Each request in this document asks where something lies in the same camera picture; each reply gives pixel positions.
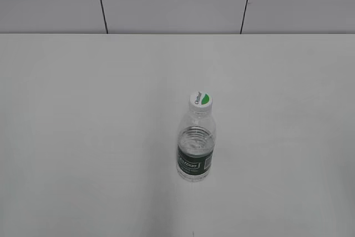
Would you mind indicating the clear Cestbon water bottle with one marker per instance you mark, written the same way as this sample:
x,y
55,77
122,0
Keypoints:
x,y
196,141

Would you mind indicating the white green bottle cap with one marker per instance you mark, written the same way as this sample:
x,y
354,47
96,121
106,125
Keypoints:
x,y
200,101

